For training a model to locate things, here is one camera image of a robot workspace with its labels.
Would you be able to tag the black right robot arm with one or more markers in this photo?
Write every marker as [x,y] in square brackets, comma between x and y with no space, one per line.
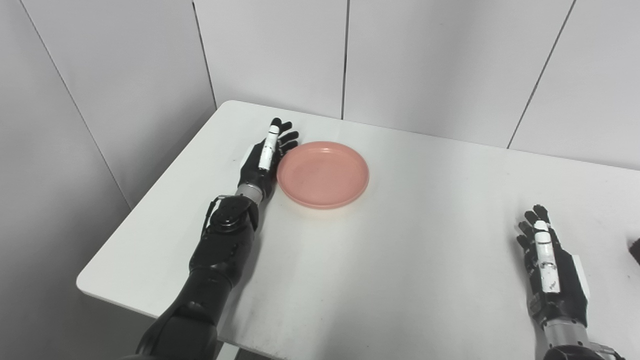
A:
[570,345]

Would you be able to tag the fruit topped cake slice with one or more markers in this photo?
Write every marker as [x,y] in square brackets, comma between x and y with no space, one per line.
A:
[636,251]

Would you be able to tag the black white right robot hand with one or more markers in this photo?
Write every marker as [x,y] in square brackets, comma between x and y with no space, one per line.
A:
[562,285]

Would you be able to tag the pink round plate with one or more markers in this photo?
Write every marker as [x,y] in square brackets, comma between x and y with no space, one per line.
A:
[322,175]

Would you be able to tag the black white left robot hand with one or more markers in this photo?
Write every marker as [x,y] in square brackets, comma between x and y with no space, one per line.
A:
[255,167]

